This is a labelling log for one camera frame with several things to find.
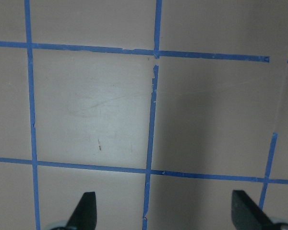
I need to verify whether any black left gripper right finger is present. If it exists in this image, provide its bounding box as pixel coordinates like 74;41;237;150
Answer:
231;190;278;230

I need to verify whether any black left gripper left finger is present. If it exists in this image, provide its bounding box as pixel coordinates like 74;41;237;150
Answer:
64;192;97;230

